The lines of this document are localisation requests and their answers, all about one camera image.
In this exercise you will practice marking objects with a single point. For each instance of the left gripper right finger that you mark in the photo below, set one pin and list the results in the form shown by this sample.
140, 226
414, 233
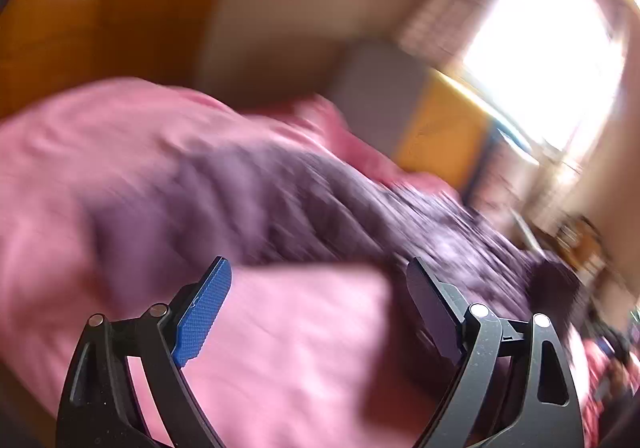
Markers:
539, 406

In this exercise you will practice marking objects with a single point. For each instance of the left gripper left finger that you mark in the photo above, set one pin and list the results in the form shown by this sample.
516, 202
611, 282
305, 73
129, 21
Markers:
99, 405

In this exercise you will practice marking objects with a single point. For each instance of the purple quilted down jacket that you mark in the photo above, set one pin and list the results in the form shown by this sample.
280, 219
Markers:
319, 343

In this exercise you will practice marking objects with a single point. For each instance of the wooden desk with clutter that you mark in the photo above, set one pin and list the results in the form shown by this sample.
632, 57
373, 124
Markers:
577, 242

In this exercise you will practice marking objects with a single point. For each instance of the pink bed cover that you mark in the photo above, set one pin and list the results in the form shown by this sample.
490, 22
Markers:
57, 154

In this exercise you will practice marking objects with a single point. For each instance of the grey yellow blue headboard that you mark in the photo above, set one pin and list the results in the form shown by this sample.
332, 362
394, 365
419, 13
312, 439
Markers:
418, 117

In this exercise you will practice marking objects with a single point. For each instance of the orange wooden wardrobe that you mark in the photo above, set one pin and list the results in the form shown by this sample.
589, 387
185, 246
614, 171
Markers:
48, 46

